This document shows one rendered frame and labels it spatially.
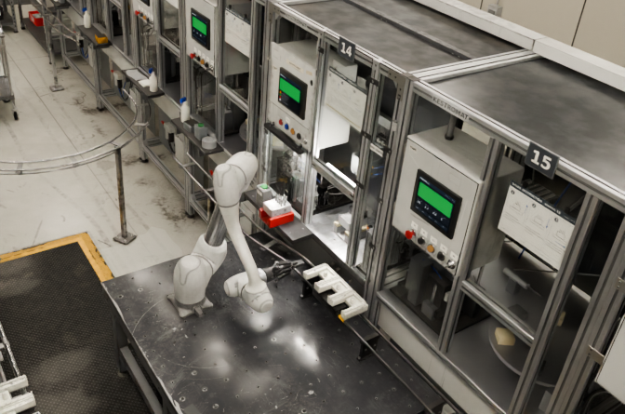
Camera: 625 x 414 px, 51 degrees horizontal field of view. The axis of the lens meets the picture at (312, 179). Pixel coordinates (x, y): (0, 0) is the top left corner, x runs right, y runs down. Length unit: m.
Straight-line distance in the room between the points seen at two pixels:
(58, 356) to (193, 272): 1.27
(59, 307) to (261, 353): 1.75
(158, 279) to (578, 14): 4.50
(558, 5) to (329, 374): 4.49
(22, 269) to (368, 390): 2.71
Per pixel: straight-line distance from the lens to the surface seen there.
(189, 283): 3.32
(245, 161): 3.08
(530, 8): 6.86
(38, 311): 4.59
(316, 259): 4.01
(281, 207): 3.62
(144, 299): 3.54
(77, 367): 4.18
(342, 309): 3.29
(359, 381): 3.18
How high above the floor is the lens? 3.04
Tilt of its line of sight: 31 degrees down
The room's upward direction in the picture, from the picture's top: 6 degrees clockwise
